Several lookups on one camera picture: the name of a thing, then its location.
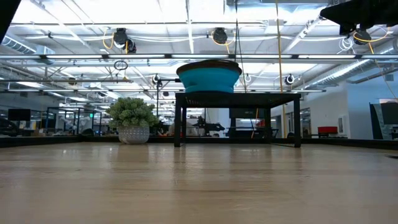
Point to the black monitor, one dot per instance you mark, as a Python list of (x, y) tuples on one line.
[(18, 115)]

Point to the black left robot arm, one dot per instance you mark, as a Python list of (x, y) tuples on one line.
[(6, 15)]

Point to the dark display panel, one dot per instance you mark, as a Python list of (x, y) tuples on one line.
[(388, 115)]

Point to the black perforated metal stand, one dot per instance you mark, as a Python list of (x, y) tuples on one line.
[(233, 100)]

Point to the red box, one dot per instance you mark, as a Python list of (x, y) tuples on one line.
[(328, 130)]

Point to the blue collapsible colander bowl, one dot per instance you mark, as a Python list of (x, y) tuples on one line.
[(208, 81)]

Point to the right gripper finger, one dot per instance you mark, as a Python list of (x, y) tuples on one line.
[(348, 14)]

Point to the silver air duct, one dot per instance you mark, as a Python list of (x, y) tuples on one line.
[(357, 70), (15, 45)]

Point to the black background robot arm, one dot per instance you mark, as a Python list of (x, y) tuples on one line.
[(211, 127)]

